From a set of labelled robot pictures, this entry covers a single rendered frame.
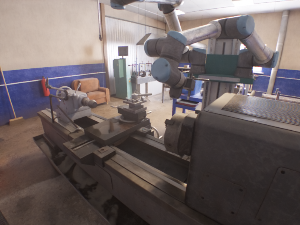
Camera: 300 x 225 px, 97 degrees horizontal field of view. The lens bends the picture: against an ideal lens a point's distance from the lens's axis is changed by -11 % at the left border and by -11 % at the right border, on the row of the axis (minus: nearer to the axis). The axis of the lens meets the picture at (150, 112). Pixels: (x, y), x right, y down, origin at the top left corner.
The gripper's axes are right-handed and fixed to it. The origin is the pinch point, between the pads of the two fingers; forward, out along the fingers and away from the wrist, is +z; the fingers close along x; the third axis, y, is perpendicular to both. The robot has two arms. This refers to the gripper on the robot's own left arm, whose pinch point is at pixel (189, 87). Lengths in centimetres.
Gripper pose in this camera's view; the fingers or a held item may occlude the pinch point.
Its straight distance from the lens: 91.5
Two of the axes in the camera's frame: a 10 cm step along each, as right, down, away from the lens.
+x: -7.8, -2.1, 5.9
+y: 2.3, -9.7, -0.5
